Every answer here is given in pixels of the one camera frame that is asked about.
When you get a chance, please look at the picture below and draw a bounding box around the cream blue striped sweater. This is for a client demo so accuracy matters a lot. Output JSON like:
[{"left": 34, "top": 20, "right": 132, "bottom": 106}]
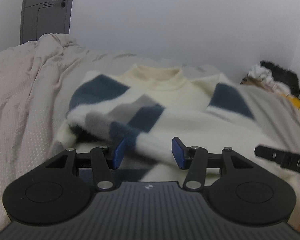
[{"left": 52, "top": 63, "right": 300, "bottom": 228}]

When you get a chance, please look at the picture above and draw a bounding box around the black clothes pile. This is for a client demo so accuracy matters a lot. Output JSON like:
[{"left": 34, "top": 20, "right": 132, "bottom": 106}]
[{"left": 260, "top": 61, "right": 300, "bottom": 98}]

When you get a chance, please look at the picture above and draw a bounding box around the grey bedroom door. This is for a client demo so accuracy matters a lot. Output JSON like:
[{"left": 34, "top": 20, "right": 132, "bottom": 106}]
[{"left": 20, "top": 0, "right": 73, "bottom": 44}]

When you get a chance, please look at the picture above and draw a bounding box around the yellow cloth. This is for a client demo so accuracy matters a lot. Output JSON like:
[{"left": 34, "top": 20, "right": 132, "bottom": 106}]
[{"left": 282, "top": 94, "right": 300, "bottom": 111}]

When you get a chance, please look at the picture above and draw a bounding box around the white crumpled cloth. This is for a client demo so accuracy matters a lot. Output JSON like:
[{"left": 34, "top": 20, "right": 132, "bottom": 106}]
[{"left": 245, "top": 64, "right": 291, "bottom": 96}]

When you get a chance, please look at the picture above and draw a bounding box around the grey bed sheet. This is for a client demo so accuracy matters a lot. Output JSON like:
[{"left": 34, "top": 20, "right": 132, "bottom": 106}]
[{"left": 0, "top": 32, "right": 300, "bottom": 237}]

